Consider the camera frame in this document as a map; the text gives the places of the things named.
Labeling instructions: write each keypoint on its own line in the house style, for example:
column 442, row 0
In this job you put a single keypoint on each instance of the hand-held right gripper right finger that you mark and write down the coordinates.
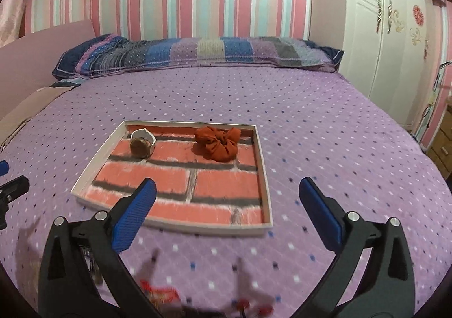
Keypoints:
column 319, row 212

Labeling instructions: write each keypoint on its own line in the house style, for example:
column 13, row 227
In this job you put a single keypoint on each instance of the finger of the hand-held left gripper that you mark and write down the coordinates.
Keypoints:
column 2, row 168
column 14, row 188

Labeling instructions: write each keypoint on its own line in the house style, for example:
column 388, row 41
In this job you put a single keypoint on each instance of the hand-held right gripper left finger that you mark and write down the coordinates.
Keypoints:
column 136, row 214

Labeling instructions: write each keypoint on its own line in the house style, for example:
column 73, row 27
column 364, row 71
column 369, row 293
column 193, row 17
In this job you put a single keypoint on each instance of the brick pattern tray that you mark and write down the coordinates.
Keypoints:
column 219, row 184

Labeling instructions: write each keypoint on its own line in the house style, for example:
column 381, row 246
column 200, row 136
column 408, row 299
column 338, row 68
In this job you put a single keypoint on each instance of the beige cloth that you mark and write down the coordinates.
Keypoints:
column 24, row 109

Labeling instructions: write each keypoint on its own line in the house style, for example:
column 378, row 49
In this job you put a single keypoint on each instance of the white wristwatch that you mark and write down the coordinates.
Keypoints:
column 139, row 144

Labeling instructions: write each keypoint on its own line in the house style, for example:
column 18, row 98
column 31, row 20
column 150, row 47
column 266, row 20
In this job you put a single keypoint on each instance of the purple dotted bedspread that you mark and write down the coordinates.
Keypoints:
column 317, row 127

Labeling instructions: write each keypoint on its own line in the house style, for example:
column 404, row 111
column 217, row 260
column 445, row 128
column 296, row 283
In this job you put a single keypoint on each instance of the orange scrunchie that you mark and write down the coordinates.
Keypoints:
column 215, row 145

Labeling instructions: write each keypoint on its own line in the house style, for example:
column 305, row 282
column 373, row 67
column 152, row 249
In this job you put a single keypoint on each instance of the dark striped cloth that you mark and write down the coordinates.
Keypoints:
column 67, row 83

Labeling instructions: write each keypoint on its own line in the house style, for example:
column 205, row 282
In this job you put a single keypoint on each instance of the pink headboard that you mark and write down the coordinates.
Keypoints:
column 35, row 49

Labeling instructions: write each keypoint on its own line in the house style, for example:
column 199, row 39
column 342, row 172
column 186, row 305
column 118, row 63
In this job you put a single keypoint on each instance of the wooden cabinet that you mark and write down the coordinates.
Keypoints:
column 443, row 152

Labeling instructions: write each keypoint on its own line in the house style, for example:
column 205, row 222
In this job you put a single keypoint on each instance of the white wardrobe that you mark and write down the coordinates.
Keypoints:
column 388, row 56

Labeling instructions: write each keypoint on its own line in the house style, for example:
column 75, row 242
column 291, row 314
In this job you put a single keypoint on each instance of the patchwork pillow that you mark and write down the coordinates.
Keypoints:
column 197, row 51

